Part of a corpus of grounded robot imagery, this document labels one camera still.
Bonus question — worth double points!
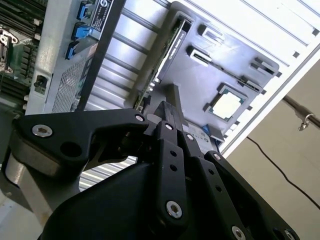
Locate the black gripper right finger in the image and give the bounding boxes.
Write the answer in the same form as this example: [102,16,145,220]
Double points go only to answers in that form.
[167,102,301,240]

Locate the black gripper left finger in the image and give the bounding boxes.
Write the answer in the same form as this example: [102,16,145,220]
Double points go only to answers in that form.
[4,101,187,226]

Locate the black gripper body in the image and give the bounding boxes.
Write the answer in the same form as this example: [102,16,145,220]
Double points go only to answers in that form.
[41,161,227,240]

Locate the graphics card with metal bracket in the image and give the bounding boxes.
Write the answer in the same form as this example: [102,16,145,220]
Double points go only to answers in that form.
[136,18,193,111]

